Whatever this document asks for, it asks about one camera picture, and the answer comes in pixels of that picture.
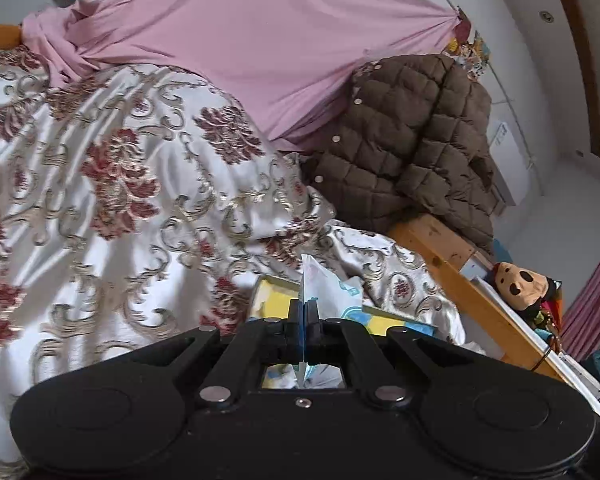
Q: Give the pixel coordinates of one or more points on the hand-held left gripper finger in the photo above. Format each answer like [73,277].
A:
[298,325]
[311,327]

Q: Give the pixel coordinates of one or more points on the cartoon print tin box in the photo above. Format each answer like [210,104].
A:
[270,302]

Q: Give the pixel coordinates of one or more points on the white face mask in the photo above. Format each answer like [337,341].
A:
[330,290]

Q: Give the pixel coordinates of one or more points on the tan spotted plush toy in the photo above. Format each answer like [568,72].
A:
[515,285]

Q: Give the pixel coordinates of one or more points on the white panel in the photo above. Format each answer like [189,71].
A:
[520,340]

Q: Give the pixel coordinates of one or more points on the brown puffer jacket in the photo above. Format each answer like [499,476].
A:
[410,135]

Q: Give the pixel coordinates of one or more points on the floral satin blanket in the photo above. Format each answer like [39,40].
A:
[105,210]

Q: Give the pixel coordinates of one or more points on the pink curtain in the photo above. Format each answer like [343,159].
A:
[595,305]

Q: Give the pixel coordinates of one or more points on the pink bed sheet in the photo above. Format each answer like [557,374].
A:
[255,35]

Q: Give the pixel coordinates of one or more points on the round ceiling light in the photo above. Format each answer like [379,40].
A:
[546,16]

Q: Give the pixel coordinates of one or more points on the wooden bed frame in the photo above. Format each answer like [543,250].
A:
[430,240]

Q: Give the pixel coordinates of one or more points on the white wall air conditioner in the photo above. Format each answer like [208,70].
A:
[507,160]

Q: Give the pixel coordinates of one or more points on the floral wall poster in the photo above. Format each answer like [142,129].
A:
[470,50]

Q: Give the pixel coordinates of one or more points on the wooden door frame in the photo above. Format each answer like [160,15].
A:
[580,60]

